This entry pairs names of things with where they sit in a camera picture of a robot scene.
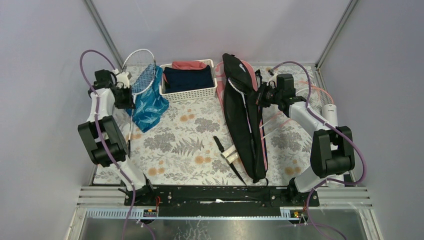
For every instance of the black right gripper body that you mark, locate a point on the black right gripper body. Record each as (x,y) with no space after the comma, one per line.
(267,96)

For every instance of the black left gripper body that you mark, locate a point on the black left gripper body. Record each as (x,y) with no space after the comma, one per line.
(122,100)

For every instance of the black Crossway racket bag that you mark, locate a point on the black Crossway racket bag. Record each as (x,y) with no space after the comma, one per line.
(248,146)

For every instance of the white shuttlecock tube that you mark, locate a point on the white shuttlecock tube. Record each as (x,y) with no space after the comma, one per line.
(329,113)

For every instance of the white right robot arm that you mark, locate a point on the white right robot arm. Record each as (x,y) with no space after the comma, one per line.
(332,148)

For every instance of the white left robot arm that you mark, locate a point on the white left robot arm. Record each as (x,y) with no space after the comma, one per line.
(102,138)

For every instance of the blue patterned cloth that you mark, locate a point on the blue patterned cloth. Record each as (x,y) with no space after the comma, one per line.
(150,106)

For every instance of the pink racket bag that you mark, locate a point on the pink racket bag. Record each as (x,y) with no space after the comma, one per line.
(230,154)

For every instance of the navy folded clothing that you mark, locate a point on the navy folded clothing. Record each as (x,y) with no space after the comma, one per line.
(179,80)

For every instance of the white perforated plastic basket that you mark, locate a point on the white perforated plastic basket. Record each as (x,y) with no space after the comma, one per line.
(191,94)

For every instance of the coral folded clothing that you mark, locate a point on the coral folded clothing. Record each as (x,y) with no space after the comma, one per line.
(188,65)

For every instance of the floral table mat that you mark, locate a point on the floral table mat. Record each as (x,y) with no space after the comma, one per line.
(181,149)

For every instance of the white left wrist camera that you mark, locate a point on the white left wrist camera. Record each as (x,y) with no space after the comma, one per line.
(122,79)

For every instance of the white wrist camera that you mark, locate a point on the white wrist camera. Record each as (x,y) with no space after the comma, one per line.
(122,79)
(272,72)

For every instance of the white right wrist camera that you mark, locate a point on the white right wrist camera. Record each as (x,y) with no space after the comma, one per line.
(272,72)

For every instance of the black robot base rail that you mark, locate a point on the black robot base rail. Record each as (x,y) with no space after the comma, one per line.
(223,201)

